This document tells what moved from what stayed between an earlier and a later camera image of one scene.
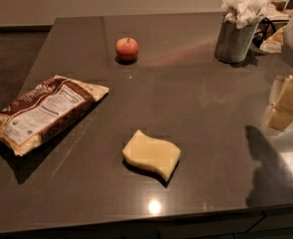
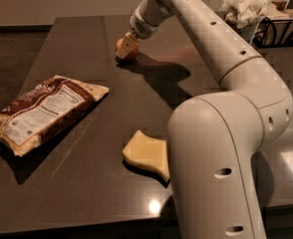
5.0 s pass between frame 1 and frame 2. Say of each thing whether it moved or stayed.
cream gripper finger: moved
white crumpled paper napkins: stayed
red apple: stayed
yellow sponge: stayed
